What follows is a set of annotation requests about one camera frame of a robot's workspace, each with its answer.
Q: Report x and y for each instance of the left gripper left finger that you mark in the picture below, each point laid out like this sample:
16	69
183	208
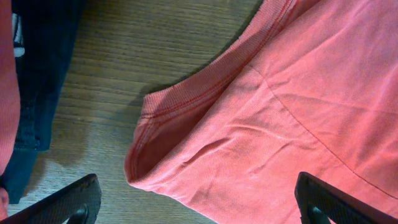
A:
77	203

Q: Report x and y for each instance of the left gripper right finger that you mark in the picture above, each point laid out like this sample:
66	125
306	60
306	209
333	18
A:
322	203

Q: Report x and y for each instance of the salmon red t-shirt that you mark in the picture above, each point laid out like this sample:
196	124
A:
309	86

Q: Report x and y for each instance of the folded red soccer shirt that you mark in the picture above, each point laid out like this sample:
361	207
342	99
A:
10	99

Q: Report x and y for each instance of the folded navy blue garment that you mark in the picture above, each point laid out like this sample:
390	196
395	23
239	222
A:
44	33

